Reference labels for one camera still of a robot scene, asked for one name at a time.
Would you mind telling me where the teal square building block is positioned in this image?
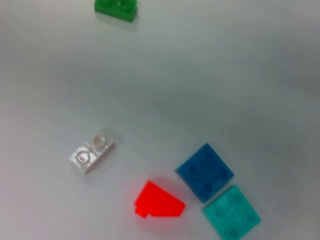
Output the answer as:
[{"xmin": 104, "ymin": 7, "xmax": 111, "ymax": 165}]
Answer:
[{"xmin": 200, "ymin": 184, "xmax": 263, "ymax": 240}]

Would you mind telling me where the blue square building block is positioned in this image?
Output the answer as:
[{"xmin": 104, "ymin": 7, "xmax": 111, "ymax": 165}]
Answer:
[{"xmin": 174, "ymin": 142, "xmax": 236, "ymax": 204}]

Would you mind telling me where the white flat plate block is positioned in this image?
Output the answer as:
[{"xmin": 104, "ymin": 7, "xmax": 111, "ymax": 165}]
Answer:
[{"xmin": 68, "ymin": 134, "xmax": 118, "ymax": 176}]

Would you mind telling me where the bright red slope block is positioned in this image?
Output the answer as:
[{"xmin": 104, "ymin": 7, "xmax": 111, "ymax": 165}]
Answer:
[{"xmin": 133, "ymin": 180, "xmax": 187, "ymax": 219}]

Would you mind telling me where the green building block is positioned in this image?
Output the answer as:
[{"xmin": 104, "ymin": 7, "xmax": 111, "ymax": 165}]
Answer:
[{"xmin": 93, "ymin": 0, "xmax": 139, "ymax": 23}]

